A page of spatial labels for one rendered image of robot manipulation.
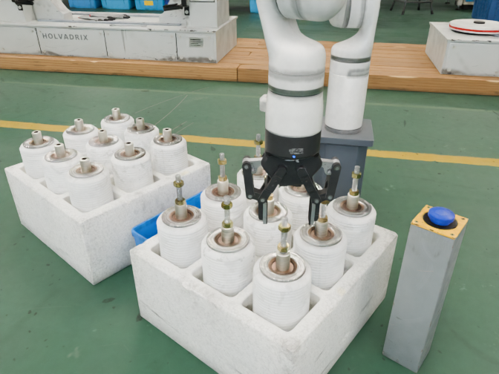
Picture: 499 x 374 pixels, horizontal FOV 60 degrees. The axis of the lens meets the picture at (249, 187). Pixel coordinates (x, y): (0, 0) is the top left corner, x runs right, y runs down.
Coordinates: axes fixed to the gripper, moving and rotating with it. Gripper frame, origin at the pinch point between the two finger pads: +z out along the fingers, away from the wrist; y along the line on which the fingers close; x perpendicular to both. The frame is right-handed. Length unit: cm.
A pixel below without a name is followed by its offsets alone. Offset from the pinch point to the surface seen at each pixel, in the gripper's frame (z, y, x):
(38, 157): 13, -61, 43
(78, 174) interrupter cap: 10, -45, 30
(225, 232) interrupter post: 8.0, -10.1, 6.0
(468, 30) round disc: 7, 107, 193
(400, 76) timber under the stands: 29, 71, 180
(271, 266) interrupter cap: 10.1, -2.2, 0.1
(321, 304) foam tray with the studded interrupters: 17.2, 6.4, -1.1
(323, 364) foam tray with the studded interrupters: 30.3, 7.6, -2.6
